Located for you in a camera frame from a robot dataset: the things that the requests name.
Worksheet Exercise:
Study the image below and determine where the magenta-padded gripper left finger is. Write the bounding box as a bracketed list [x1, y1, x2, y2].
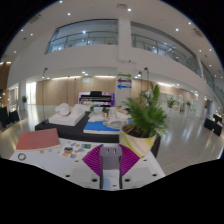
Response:
[64, 143, 103, 190]

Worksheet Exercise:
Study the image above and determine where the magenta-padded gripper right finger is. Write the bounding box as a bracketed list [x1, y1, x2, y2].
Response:
[119, 143, 166, 190]

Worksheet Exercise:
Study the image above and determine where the grey-purple charger block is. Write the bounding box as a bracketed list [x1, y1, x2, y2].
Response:
[99, 144, 124, 191]

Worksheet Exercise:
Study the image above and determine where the colourful sticker sheet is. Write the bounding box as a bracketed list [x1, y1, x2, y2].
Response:
[59, 142, 101, 160]

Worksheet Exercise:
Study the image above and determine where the potted plant in striped pot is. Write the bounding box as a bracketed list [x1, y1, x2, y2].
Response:
[119, 81, 169, 159]

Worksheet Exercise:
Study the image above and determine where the blue model board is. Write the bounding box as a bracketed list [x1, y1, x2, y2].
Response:
[82, 120, 123, 136]

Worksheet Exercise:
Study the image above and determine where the white architectural model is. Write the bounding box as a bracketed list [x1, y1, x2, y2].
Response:
[48, 102, 87, 127]

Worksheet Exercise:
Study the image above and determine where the red notebook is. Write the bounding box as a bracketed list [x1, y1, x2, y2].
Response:
[15, 128, 62, 152]

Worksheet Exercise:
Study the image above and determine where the purple-framed display screen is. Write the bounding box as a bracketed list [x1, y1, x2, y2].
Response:
[78, 90, 116, 107]

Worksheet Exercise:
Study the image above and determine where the far potted plant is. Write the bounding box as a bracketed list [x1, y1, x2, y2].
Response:
[20, 95, 29, 111]
[165, 96, 177, 110]

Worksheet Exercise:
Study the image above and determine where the arrow direction sign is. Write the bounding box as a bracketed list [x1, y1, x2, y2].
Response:
[116, 72, 134, 91]

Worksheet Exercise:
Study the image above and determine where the tall black lamp stand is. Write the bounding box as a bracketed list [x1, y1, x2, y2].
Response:
[40, 67, 50, 125]

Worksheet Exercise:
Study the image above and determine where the group of black chairs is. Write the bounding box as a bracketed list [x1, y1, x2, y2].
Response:
[203, 113, 224, 137]
[0, 105, 21, 128]

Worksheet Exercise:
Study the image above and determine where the brown ring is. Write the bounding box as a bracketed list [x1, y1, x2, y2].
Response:
[17, 152, 28, 162]

